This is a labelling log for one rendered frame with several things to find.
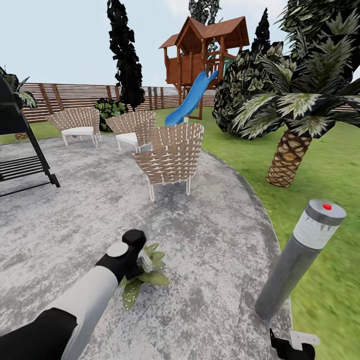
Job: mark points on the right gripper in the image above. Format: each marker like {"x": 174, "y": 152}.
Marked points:
{"x": 285, "y": 351}

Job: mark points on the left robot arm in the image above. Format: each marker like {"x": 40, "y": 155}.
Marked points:
{"x": 63, "y": 328}

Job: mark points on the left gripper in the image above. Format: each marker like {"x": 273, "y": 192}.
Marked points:
{"x": 132, "y": 271}

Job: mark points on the tree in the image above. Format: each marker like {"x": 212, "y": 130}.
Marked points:
{"x": 205, "y": 11}
{"x": 310, "y": 16}
{"x": 262, "y": 32}
{"x": 129, "y": 72}

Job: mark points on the pot plant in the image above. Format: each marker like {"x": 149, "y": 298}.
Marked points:
{"x": 142, "y": 281}

